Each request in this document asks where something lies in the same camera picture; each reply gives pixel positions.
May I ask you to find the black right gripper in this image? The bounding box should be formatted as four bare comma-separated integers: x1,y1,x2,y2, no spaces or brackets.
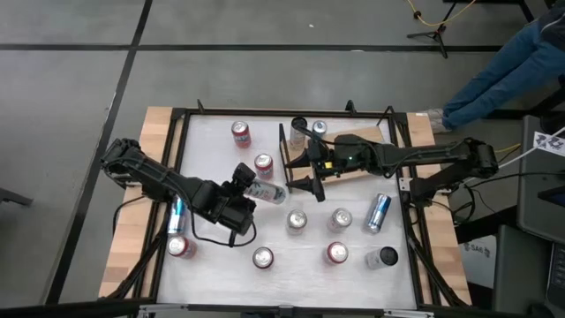
284,134,376,203

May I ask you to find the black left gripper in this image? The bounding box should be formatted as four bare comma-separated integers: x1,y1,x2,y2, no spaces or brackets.
205,162,257,236

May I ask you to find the Celsius can with black lid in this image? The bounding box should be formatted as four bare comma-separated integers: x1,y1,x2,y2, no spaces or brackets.
364,246,400,270
289,116,309,151
243,178,288,206

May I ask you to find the red Fanta can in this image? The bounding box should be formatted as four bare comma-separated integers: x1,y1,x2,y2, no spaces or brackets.
230,119,252,150
325,240,350,266
253,153,275,181

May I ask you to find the silver Diet Coke can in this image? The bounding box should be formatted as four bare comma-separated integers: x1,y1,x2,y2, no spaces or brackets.
285,208,308,235
327,207,354,234

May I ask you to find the Star Wars Coke Zero can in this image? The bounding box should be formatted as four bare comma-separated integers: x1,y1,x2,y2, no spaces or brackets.
252,246,275,270

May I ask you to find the red soda can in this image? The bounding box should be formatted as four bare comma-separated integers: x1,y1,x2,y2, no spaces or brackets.
166,235,198,260

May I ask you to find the black tripod stand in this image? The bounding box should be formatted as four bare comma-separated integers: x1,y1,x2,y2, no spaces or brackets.
405,0,469,59

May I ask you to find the white labelled cardboard box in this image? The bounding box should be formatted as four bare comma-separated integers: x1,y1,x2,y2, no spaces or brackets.
458,235,498,291

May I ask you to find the person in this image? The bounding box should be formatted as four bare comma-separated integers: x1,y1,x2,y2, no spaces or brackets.
418,4,565,134

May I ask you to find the grey metal cabinet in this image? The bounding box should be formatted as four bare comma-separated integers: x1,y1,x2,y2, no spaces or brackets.
516,114,565,244
492,223,565,315

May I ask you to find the black stand foot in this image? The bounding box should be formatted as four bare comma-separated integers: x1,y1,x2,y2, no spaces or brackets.
0,187,34,208

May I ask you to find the white printed paper tag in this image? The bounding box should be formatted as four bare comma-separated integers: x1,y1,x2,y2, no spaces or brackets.
532,130,565,158

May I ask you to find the black cable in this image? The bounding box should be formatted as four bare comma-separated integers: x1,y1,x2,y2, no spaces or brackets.
291,123,330,149
189,211,258,247

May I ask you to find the wooden shelf with black frame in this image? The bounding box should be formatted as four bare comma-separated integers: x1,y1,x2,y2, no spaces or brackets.
277,122,386,194

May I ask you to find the yellow cable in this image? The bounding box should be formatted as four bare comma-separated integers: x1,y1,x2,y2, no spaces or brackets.
405,0,478,27

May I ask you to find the yellow extension cord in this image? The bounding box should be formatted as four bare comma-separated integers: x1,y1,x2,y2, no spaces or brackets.
493,143,523,155

